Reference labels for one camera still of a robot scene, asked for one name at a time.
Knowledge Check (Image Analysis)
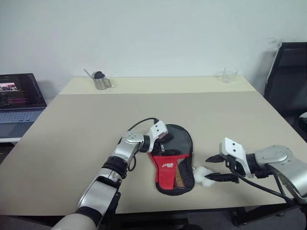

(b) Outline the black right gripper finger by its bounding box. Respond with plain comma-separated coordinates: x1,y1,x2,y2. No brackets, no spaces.
205,155,225,165
204,172,235,183

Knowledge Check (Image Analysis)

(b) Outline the clear glass cup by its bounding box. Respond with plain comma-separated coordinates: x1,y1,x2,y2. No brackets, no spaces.
220,67,239,84

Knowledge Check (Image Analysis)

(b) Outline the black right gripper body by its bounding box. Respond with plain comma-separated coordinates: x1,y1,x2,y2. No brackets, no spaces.
221,154,246,184

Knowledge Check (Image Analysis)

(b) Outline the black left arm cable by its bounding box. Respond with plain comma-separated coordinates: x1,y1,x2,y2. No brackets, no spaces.
126,117,159,173

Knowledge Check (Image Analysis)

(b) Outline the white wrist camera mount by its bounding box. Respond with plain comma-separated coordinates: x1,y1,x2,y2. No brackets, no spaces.
218,137,255,178
146,121,169,153

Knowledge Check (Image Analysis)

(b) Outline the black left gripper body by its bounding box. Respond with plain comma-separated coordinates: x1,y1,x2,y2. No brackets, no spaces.
152,137,168,150

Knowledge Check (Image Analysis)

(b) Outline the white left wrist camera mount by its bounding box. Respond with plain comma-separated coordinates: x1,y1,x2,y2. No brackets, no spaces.
146,121,169,153

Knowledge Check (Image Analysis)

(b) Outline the black red paddle case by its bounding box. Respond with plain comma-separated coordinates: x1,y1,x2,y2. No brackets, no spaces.
148,124,196,196

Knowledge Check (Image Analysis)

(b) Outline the stainless steel pitcher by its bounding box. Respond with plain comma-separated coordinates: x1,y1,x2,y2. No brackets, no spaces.
92,73,113,91

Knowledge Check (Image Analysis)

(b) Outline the white plush charm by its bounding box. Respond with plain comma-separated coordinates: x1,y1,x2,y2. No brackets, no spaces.
193,166,218,188

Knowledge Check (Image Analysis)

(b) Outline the open laptop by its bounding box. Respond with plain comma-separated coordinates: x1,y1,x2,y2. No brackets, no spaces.
0,73,48,139

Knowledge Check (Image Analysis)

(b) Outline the white side desk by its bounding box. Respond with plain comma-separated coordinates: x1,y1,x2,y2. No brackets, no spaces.
0,137,23,144

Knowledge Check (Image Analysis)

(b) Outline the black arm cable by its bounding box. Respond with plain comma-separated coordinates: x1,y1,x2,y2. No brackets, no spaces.
230,167,307,211
126,117,159,173

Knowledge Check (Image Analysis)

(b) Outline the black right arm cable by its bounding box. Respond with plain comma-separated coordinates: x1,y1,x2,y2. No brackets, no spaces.
230,167,307,211

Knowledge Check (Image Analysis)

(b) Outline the black table frame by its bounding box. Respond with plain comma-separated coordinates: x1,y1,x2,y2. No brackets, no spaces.
115,203,305,227

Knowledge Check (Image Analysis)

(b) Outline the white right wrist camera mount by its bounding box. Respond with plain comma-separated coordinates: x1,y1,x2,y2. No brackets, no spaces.
218,137,255,178

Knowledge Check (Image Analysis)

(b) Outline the black office chair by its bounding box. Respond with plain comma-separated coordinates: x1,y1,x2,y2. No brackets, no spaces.
263,42,307,143

